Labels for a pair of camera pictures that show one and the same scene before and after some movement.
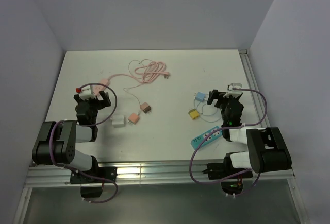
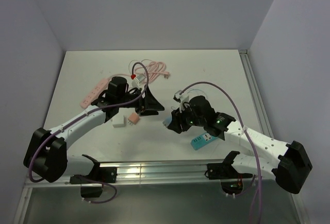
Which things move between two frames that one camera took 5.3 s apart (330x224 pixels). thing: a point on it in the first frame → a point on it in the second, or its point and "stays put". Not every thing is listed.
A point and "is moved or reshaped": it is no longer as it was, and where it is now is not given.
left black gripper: (102, 104) → (148, 106)
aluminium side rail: (258, 99) stays put
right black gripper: (218, 95) → (177, 116)
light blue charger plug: (200, 97) is moved or reshaped
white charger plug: (118, 121) stays put
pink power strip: (97, 88) stays put
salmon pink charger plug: (133, 118) stays put
